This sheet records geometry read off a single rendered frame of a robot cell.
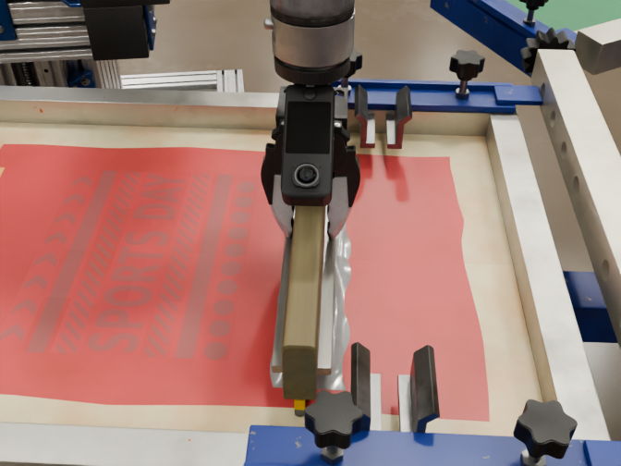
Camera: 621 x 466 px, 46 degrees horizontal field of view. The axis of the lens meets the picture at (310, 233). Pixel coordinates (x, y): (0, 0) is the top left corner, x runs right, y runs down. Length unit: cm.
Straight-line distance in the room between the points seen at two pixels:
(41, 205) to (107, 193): 8
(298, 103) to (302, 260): 15
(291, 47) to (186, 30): 282
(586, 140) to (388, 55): 237
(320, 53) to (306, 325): 24
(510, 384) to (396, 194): 30
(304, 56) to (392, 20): 288
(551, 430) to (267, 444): 22
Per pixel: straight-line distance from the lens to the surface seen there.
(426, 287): 81
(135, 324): 79
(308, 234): 72
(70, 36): 136
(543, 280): 80
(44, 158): 104
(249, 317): 78
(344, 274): 82
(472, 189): 95
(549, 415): 60
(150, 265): 85
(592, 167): 88
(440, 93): 104
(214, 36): 341
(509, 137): 99
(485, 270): 85
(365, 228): 88
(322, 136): 67
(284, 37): 66
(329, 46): 66
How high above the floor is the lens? 153
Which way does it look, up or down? 42 degrees down
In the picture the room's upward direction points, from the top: straight up
